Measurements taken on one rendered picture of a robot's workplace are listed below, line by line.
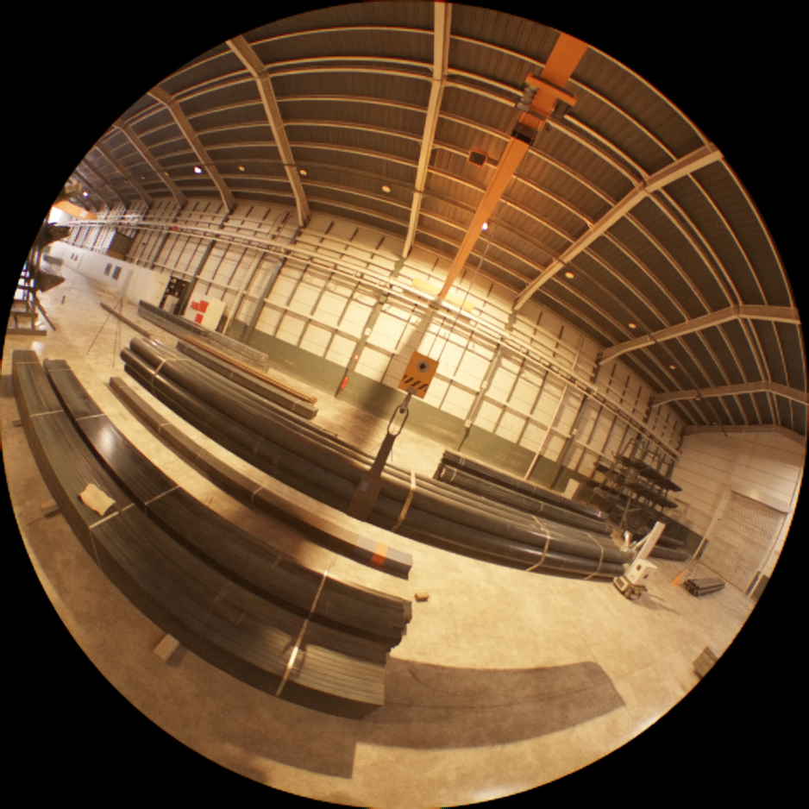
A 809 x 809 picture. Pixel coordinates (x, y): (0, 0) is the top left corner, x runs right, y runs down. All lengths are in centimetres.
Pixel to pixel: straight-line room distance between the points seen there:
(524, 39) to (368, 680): 939
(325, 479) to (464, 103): 925
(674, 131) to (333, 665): 967
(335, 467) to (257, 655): 136
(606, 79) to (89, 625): 1017
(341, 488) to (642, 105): 877
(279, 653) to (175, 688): 87
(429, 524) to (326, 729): 173
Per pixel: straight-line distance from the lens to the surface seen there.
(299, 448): 196
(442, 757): 248
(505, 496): 631
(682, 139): 845
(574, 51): 409
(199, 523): 252
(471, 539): 208
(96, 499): 246
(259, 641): 180
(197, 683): 221
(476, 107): 914
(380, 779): 227
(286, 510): 338
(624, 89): 796
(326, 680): 177
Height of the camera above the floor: 213
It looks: 5 degrees down
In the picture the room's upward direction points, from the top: 24 degrees clockwise
